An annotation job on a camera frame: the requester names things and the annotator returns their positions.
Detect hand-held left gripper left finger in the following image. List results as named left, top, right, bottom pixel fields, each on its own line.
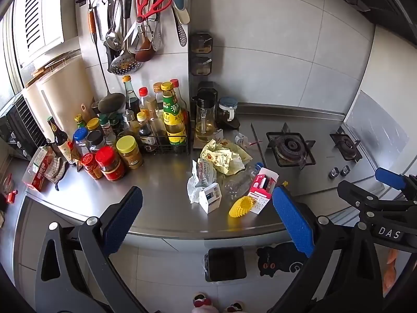
left=34, top=186, right=154, bottom=313

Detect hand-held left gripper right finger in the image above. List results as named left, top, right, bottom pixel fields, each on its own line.
left=267, top=185, right=385, bottom=313

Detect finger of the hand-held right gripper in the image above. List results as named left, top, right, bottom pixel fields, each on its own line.
left=375, top=167, right=417, bottom=199
left=337, top=180, right=417, bottom=210

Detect red and white carton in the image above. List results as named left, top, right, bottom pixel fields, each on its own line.
left=247, top=167, right=280, bottom=215

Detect clear plastic bottle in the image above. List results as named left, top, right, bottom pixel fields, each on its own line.
left=223, top=162, right=265, bottom=201

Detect black trash bin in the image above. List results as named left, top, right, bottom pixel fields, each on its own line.
left=204, top=247, right=247, bottom=283

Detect small white carton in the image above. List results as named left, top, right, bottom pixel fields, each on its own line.
left=198, top=183, right=224, bottom=215

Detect white printed plastic wrapper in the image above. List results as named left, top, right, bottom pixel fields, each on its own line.
left=186, top=158, right=218, bottom=204

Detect yellow printed plastic bag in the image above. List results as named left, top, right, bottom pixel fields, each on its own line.
left=200, top=139, right=253, bottom=176

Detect clear wrapper with red strip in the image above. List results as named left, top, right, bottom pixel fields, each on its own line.
left=233, top=130, right=263, bottom=149

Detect black cat sticker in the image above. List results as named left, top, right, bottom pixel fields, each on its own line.
left=256, top=242, right=309, bottom=279

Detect steel hob plate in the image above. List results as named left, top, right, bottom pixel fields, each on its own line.
left=251, top=122, right=387, bottom=200

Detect aluminium foil splash guard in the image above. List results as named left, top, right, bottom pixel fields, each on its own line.
left=345, top=90, right=410, bottom=170

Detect small gas burner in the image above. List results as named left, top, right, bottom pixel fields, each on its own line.
left=329, top=126, right=362, bottom=162

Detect large red lid jar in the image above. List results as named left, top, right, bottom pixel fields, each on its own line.
left=95, top=146, right=126, bottom=182

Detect small red lid jar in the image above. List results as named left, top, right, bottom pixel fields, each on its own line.
left=80, top=152, right=103, bottom=180

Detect large gas burner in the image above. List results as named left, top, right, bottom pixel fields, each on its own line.
left=266, top=123, right=317, bottom=170

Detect grey base cabinet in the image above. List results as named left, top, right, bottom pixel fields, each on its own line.
left=15, top=196, right=209, bottom=300

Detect clipped snack bag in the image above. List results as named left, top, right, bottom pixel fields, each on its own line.
left=44, top=156, right=69, bottom=192

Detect small red label bottle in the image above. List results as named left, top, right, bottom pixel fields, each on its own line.
left=66, top=140, right=82, bottom=166

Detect black lid jar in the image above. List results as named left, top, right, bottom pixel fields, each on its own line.
left=86, top=130, right=106, bottom=152

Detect blue lid bottle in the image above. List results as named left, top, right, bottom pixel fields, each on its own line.
left=73, top=127, right=90, bottom=156

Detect small yellow cap sauce bottle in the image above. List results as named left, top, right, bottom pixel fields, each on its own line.
left=136, top=111, right=157, bottom=146

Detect green lid spice jar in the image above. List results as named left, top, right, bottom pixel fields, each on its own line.
left=99, top=114, right=112, bottom=138

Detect red and white food box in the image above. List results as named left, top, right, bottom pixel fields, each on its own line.
left=22, top=146, right=56, bottom=192

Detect metal cap shaker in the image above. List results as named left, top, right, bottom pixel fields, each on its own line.
left=122, top=109, right=136, bottom=135

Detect dark vinegar bottle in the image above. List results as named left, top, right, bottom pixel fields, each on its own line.
left=46, top=116, right=71, bottom=162

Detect yellow green label bottle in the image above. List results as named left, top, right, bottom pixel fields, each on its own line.
left=161, top=81, right=187, bottom=146

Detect brown triangular coaster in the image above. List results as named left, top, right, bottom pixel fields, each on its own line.
left=216, top=117, right=241, bottom=130

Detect red cap clear bottle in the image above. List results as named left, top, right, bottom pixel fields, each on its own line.
left=138, top=87, right=159, bottom=128

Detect tall dark glass bottle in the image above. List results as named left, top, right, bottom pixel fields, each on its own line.
left=122, top=75, right=141, bottom=118

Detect orange cap bottle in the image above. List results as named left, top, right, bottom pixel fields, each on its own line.
left=153, top=82, right=165, bottom=121

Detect glass jar blue lid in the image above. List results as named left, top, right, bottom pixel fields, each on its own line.
left=217, top=97, right=240, bottom=125

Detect glass oil dispenser black lid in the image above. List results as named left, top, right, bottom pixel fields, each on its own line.
left=191, top=91, right=218, bottom=143

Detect black countertop oven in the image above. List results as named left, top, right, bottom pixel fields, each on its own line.
left=0, top=93, right=49, bottom=161

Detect white cutting board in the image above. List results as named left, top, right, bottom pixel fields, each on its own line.
left=23, top=50, right=98, bottom=144

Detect metal slotted skimmer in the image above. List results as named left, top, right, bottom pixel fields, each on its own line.
left=109, top=0, right=145, bottom=76

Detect brown scoop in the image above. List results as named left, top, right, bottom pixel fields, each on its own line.
left=134, top=23, right=155, bottom=63

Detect slotted metal spoon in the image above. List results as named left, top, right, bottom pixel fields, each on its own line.
left=151, top=0, right=168, bottom=52
left=171, top=5, right=189, bottom=48

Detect red kitchen scissors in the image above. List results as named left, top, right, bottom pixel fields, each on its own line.
left=123, top=0, right=173, bottom=45

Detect white louvred shutter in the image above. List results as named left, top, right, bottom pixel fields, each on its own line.
left=24, top=0, right=66, bottom=52

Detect black wire bottle rack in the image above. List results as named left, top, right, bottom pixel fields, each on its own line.
left=138, top=117, right=190, bottom=156

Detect dark wall spice box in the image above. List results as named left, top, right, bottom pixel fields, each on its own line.
left=189, top=32, right=214, bottom=55
left=190, top=55, right=213, bottom=76
left=197, top=81, right=219, bottom=98

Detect black ladle wooden handle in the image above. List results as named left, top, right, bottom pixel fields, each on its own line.
left=87, top=7, right=127, bottom=114

